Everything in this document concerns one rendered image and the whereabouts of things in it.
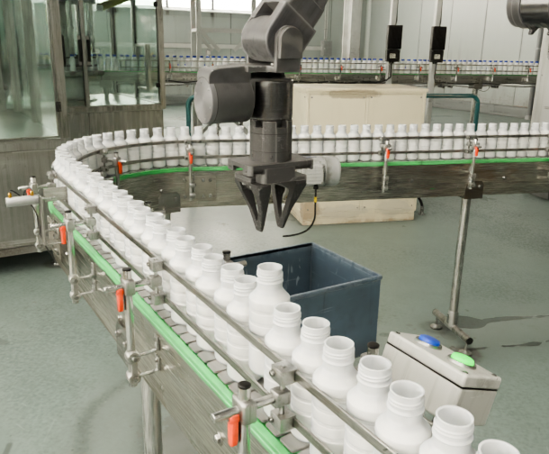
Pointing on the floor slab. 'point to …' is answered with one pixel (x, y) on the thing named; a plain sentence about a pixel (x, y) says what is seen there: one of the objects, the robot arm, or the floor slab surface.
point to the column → (351, 29)
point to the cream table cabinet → (373, 113)
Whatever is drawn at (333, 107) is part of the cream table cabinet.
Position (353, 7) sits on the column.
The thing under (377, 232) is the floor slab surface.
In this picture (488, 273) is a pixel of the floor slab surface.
